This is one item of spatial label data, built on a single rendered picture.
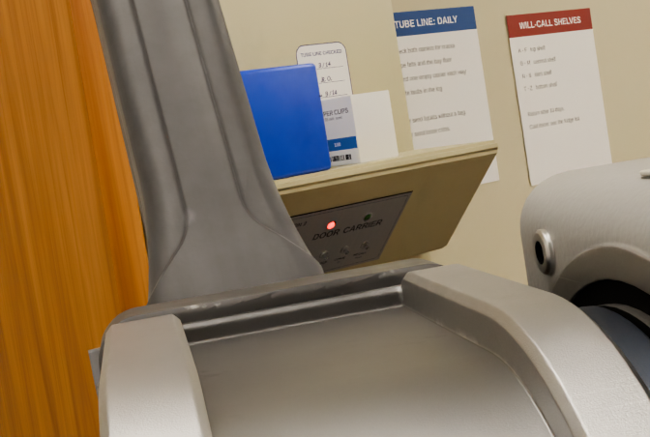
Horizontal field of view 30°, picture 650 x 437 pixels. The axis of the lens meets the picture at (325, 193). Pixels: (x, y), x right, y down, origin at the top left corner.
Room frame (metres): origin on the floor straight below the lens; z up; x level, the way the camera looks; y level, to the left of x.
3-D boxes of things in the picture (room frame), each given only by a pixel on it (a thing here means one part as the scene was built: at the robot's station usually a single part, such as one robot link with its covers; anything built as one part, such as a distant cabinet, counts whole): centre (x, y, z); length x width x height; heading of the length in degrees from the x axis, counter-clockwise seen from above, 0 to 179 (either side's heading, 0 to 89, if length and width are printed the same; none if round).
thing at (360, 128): (1.09, -0.04, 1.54); 0.05 x 0.05 x 0.06; 44
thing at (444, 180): (1.07, -0.01, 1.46); 0.32 x 0.11 x 0.10; 128
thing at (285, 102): (1.02, 0.06, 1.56); 0.10 x 0.10 x 0.09; 38
